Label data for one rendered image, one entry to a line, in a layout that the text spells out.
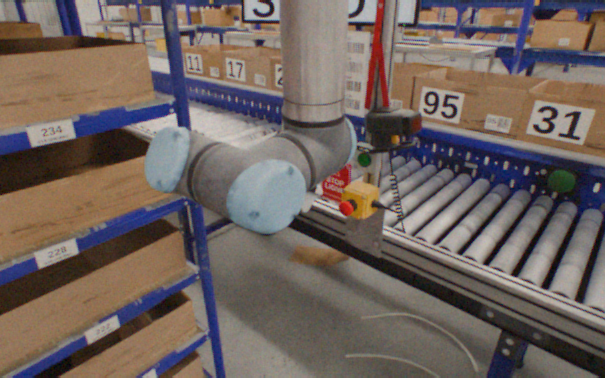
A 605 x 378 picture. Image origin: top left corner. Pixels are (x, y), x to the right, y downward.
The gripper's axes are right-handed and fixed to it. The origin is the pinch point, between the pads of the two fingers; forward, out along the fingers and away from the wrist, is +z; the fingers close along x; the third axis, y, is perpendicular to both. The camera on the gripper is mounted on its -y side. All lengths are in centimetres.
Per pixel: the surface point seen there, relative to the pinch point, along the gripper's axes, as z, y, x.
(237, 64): 77, -47, -119
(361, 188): 21.4, -3.0, 1.7
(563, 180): 71, -25, 42
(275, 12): 7, -41, -32
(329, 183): 26.3, -1.6, -10.4
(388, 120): 9.2, -18.7, 8.3
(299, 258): 116, 44, -65
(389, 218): 38.1, 2.4, 5.3
